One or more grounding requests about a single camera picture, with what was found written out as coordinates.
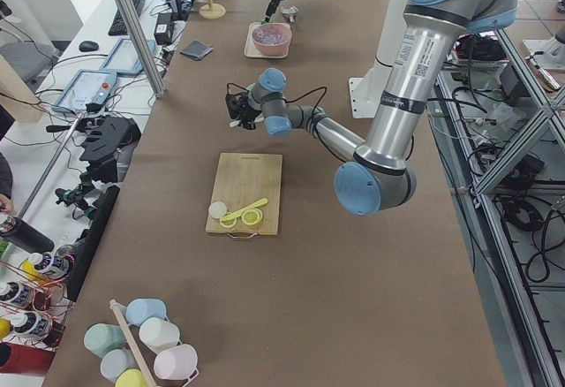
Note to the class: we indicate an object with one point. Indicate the steel ice scoop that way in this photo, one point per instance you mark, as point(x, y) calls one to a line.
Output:
point(290, 14)

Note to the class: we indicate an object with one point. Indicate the pink bowl of ice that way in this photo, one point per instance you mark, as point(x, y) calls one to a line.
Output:
point(272, 39)

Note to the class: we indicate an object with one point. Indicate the cream plastic tray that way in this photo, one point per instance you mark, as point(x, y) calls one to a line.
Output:
point(251, 51)

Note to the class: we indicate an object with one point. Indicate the wooden cup tree stand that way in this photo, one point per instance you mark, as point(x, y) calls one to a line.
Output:
point(211, 10)

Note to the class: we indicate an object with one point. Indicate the grey folded cloth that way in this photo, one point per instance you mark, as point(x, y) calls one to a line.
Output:
point(196, 50)

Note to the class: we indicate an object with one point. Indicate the bamboo cutting board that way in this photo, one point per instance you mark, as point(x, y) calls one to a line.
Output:
point(242, 179)

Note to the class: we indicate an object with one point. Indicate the yellow plastic knife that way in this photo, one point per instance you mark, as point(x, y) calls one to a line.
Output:
point(240, 212)

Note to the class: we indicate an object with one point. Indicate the lemon end piece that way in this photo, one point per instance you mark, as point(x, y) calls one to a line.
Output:
point(217, 209)

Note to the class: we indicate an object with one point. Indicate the lemon slice stack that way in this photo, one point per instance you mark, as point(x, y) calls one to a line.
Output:
point(252, 217)

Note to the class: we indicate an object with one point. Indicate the lemon slice upper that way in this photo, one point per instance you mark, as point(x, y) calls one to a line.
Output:
point(228, 224)

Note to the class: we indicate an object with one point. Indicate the teach pendant tablet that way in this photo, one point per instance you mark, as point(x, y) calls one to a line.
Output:
point(86, 93)
point(123, 59)

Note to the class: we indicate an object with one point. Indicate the black computer mouse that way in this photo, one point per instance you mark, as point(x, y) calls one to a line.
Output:
point(88, 46)

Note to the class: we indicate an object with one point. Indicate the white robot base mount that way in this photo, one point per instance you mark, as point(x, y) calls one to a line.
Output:
point(365, 96)

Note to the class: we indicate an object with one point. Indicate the aluminium frame post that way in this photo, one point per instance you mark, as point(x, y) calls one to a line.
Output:
point(131, 20)

